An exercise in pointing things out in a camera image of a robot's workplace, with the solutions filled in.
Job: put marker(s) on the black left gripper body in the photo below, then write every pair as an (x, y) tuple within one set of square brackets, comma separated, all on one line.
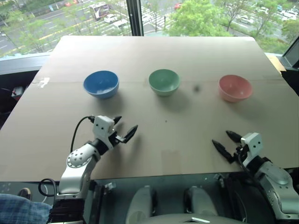
[(115, 138)]

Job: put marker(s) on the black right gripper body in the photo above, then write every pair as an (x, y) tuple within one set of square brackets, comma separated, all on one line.
[(241, 152)]

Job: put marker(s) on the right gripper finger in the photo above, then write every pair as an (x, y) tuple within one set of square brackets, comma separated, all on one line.
[(224, 151), (234, 136)]

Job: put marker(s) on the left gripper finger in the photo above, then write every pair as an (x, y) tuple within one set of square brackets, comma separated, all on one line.
[(131, 133), (117, 119)]

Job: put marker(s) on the brown cardboard sheet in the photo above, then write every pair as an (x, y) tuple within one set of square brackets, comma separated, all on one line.
[(163, 128)]

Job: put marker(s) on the blue bowl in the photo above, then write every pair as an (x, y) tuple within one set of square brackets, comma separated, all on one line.
[(101, 82)]

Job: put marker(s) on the pink-red bowl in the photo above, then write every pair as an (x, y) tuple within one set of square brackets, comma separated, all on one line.
[(234, 87)]

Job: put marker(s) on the grey robot leg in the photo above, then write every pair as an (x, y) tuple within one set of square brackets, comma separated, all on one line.
[(201, 201), (142, 203)]

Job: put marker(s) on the green bowl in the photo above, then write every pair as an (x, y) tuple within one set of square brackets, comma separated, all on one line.
[(164, 81)]

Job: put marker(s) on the white tape piece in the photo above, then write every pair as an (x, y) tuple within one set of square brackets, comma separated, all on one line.
[(44, 81)]

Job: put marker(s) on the cardboard box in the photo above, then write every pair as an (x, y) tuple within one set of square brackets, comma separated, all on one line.
[(275, 61)]

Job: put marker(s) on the dark monitor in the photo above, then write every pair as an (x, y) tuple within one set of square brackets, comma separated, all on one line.
[(292, 52)]

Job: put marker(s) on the brown shoe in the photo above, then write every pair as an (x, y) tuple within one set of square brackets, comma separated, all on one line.
[(24, 193)]

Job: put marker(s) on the person's blue jeans leg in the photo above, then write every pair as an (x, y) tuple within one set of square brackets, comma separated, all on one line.
[(22, 210)]

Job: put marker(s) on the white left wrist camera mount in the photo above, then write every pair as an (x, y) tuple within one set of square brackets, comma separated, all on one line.
[(102, 128)]

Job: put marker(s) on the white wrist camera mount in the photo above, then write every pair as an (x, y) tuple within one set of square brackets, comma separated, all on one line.
[(102, 128), (253, 142)]

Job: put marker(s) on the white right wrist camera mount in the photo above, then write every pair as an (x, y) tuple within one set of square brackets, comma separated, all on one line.
[(253, 142)]

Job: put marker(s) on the dark window frame post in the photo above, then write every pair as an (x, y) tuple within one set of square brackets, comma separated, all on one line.
[(134, 17)]

